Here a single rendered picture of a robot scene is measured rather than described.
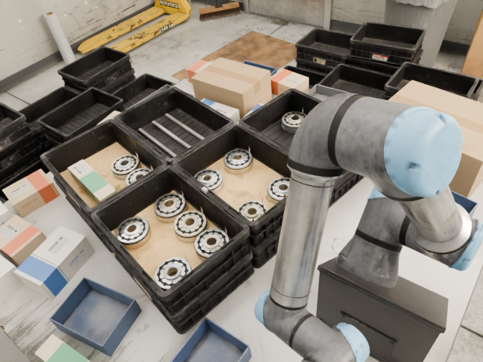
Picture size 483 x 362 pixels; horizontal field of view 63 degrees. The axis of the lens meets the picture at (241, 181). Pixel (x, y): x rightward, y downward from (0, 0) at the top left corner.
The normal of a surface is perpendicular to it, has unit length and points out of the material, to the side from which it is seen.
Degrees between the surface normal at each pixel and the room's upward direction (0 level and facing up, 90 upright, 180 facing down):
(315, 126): 61
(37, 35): 90
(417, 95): 0
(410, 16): 94
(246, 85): 0
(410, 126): 23
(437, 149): 73
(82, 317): 0
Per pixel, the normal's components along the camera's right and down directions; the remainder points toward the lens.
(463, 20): -0.60, 0.61
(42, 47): 0.79, 0.37
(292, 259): -0.40, 0.25
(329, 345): -0.28, -0.83
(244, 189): -0.10, -0.70
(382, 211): -0.68, -0.14
